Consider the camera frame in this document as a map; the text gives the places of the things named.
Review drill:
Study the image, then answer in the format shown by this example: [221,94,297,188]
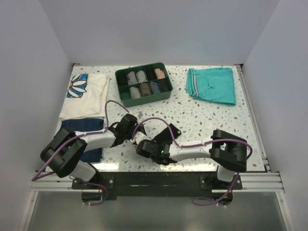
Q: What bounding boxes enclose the black underwear beige waistband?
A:
[153,123,181,143]

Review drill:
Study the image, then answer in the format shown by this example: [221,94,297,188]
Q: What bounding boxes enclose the navy blue garment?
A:
[55,118,104,163]

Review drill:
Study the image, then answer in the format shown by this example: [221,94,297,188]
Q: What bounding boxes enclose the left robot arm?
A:
[40,114,138,189]

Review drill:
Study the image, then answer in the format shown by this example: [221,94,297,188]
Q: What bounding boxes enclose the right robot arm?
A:
[133,129,252,189]

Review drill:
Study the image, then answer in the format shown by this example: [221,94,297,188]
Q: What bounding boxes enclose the pink rolled underwear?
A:
[154,68,166,79]

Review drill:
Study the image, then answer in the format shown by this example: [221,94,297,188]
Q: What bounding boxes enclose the beige grey rolled sock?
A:
[130,87,141,99]

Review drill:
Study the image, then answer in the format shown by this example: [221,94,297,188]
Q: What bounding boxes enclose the brown rolled sock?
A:
[140,82,151,97]

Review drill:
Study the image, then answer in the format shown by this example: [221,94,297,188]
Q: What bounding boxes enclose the green divided organizer tray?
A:
[115,63,173,107]

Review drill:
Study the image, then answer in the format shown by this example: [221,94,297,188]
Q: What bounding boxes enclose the white daisy print shirt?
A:
[59,73,110,120]

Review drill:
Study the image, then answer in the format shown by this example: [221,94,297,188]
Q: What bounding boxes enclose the striped rolled sock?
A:
[150,81,161,94]

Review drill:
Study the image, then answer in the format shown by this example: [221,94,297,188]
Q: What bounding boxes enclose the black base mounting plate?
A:
[72,171,243,202]

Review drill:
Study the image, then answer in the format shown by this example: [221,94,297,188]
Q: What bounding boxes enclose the light grey rolled sock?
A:
[136,70,147,83]

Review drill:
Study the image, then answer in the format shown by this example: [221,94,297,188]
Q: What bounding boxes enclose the black rolled sock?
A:
[159,78,170,92]

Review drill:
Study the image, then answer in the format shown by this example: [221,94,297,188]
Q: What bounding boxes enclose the teal folded shorts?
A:
[185,67,236,106]

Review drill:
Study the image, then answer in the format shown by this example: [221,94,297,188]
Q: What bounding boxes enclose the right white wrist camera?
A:
[131,131,152,145]

